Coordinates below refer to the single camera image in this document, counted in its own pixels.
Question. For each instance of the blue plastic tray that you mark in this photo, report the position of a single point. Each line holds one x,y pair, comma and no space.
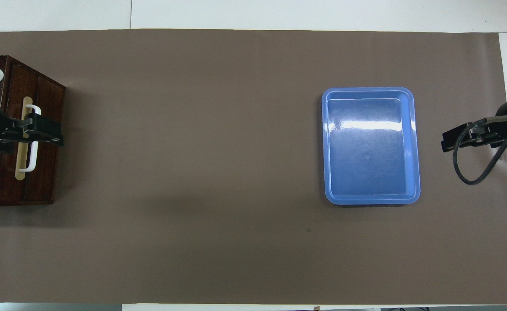
370,147

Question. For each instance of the wooden drawer with dark front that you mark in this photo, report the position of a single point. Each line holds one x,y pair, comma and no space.
48,177

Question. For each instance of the brown table mat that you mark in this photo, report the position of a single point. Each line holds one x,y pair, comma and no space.
219,172

